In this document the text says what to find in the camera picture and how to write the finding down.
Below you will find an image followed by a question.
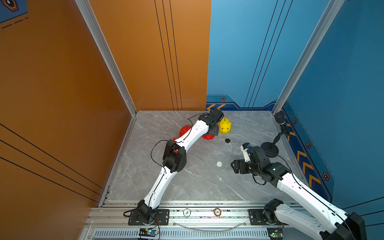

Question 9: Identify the yellow piggy bank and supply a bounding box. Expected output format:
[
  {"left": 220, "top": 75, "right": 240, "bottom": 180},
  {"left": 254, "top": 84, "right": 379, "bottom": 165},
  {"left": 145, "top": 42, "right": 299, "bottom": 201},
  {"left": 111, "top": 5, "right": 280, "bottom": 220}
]
[{"left": 218, "top": 118, "right": 232, "bottom": 134}]

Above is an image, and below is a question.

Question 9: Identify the red piggy bank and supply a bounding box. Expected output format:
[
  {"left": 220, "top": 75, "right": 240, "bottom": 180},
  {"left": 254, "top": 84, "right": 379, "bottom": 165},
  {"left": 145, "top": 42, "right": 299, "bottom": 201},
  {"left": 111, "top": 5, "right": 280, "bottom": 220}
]
[
  {"left": 202, "top": 135, "right": 215, "bottom": 140},
  {"left": 180, "top": 125, "right": 192, "bottom": 137}
]

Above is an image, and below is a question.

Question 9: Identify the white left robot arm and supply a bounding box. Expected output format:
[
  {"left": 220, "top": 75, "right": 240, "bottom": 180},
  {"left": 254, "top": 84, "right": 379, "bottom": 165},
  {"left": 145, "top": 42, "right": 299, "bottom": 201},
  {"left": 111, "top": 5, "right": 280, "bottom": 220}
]
[{"left": 137, "top": 109, "right": 224, "bottom": 224}]

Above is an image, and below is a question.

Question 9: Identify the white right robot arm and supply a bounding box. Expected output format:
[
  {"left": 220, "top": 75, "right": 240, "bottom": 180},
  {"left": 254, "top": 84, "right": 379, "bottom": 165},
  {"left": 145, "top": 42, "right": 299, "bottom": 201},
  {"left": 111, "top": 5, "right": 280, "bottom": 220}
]
[{"left": 231, "top": 143, "right": 367, "bottom": 240}]

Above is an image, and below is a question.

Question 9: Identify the green circuit board right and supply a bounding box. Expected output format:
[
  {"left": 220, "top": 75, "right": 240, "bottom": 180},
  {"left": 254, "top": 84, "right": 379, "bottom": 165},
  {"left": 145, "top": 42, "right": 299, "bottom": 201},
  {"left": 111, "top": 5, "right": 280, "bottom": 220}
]
[{"left": 267, "top": 228, "right": 284, "bottom": 240}]

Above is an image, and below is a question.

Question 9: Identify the green circuit board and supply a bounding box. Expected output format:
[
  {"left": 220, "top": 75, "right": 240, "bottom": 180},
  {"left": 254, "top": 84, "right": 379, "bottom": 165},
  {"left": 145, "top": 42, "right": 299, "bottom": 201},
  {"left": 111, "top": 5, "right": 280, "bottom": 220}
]
[
  {"left": 267, "top": 228, "right": 284, "bottom": 240},
  {"left": 139, "top": 229, "right": 159, "bottom": 239}
]

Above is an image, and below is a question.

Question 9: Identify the green circuit board left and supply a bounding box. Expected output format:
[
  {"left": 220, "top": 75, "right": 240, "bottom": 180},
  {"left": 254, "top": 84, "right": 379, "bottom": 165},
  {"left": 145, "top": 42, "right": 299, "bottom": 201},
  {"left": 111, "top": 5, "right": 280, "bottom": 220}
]
[{"left": 139, "top": 229, "right": 159, "bottom": 239}]

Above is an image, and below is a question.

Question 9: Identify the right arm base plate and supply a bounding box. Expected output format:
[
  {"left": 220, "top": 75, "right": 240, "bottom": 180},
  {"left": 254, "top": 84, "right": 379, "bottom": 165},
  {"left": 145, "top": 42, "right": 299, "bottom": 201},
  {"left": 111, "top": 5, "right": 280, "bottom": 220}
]
[{"left": 248, "top": 209, "right": 287, "bottom": 226}]

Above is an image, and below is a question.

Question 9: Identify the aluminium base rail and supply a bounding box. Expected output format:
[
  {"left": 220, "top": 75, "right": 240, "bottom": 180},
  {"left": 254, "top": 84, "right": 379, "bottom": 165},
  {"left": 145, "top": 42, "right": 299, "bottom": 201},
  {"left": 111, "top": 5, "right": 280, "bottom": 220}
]
[{"left": 80, "top": 201, "right": 311, "bottom": 240}]

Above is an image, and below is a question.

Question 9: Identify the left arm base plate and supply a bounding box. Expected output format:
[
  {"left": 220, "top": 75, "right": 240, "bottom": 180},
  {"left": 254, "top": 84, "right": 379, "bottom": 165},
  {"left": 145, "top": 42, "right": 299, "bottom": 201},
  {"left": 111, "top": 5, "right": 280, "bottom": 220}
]
[{"left": 128, "top": 209, "right": 170, "bottom": 226}]

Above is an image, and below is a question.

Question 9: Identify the aluminium corner post right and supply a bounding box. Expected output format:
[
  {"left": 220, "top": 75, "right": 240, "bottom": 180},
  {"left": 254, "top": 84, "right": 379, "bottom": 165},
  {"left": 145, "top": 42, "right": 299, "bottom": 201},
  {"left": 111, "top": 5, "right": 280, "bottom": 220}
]
[{"left": 272, "top": 0, "right": 345, "bottom": 116}]

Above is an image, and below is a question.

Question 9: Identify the aluminium corner post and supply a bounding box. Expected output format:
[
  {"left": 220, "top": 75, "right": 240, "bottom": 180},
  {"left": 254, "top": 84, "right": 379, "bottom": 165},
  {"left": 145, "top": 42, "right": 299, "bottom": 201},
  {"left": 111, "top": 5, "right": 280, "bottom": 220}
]
[
  {"left": 272, "top": 0, "right": 345, "bottom": 116},
  {"left": 75, "top": 0, "right": 138, "bottom": 117}
]

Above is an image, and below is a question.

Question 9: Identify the aluminium corner post left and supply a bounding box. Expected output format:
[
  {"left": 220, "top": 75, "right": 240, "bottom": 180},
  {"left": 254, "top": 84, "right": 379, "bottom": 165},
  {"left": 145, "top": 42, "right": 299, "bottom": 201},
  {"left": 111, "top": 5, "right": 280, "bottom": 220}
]
[{"left": 75, "top": 0, "right": 138, "bottom": 117}]

